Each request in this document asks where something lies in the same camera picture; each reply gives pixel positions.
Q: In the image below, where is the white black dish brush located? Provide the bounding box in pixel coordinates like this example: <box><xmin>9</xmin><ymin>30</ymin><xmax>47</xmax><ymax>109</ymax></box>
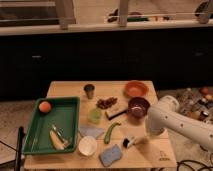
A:
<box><xmin>123</xmin><ymin>137</ymin><xmax>147</xmax><ymax>148</ymax></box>

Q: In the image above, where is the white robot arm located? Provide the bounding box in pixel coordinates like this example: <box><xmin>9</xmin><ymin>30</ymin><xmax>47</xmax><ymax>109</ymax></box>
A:
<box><xmin>145</xmin><ymin>95</ymin><xmax>213</xmax><ymax>152</ymax></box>

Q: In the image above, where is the bunch of brown grapes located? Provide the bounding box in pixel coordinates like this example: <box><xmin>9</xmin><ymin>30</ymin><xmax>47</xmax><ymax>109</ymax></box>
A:
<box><xmin>96</xmin><ymin>97</ymin><xmax>117</xmax><ymax>109</ymax></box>

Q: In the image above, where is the metal cup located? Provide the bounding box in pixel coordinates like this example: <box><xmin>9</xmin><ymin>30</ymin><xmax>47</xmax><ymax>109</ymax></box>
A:
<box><xmin>84</xmin><ymin>84</ymin><xmax>95</xmax><ymax>99</ymax></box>

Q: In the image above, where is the black tan block eraser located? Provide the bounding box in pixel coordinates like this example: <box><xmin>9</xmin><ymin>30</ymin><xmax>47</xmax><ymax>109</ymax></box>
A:
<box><xmin>105</xmin><ymin>106</ymin><xmax>127</xmax><ymax>120</ymax></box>

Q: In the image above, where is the orange bowl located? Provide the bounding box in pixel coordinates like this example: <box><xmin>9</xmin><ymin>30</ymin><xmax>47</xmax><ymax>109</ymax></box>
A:
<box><xmin>124</xmin><ymin>80</ymin><xmax>149</xmax><ymax>97</ymax></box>

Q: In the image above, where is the green plastic cup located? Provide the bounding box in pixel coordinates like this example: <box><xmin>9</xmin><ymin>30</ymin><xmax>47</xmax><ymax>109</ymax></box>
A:
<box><xmin>88</xmin><ymin>108</ymin><xmax>102</xmax><ymax>124</ymax></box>

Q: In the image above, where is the dark red bowl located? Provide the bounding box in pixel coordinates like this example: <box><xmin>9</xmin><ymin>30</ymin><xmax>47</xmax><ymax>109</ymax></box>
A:
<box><xmin>127</xmin><ymin>97</ymin><xmax>150</xmax><ymax>119</ymax></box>

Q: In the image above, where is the grey cloth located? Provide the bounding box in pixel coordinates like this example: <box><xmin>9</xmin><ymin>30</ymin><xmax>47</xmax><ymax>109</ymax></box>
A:
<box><xmin>79</xmin><ymin>125</ymin><xmax>104</xmax><ymax>139</ymax></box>

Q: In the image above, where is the white round bowl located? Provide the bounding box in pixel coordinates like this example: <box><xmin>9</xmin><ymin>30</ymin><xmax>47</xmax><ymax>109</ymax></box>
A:
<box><xmin>78</xmin><ymin>136</ymin><xmax>97</xmax><ymax>156</ymax></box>

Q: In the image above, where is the orange fruit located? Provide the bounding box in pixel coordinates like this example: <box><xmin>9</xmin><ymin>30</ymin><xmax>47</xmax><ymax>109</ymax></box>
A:
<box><xmin>39</xmin><ymin>101</ymin><xmax>51</xmax><ymax>113</ymax></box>

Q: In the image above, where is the green plastic tray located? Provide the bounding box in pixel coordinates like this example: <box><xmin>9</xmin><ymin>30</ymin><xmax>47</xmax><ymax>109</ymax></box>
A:
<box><xmin>22</xmin><ymin>97</ymin><xmax>80</xmax><ymax>155</ymax></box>

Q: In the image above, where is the metal fork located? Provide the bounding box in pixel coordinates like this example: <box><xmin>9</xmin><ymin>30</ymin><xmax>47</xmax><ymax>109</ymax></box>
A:
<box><xmin>52</xmin><ymin>124</ymin><xmax>70</xmax><ymax>148</ymax></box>

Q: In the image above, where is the blue sponge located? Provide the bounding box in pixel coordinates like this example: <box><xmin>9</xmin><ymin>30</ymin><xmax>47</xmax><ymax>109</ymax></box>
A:
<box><xmin>99</xmin><ymin>144</ymin><xmax>123</xmax><ymax>167</ymax></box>

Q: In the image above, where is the black stand pole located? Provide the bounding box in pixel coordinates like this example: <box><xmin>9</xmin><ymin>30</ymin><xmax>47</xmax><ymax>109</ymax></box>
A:
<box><xmin>14</xmin><ymin>126</ymin><xmax>25</xmax><ymax>171</ymax></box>

